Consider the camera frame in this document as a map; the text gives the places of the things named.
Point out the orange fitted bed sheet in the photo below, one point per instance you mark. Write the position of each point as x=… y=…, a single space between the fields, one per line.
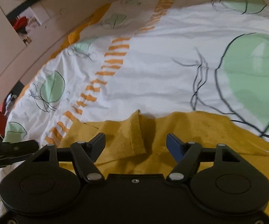
x=70 y=39

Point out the white leaf print duvet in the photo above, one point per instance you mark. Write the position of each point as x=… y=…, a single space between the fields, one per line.
x=156 y=57

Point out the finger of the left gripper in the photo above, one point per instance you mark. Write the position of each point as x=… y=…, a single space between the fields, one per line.
x=11 y=153

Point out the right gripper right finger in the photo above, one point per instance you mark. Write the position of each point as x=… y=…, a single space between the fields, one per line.
x=186 y=155

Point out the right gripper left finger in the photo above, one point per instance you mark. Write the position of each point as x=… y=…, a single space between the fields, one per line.
x=85 y=154

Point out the mustard yellow knit sweater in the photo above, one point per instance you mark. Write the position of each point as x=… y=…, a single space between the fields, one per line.
x=147 y=145

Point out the wooden bed frame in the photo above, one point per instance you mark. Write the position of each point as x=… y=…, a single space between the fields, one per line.
x=55 y=18

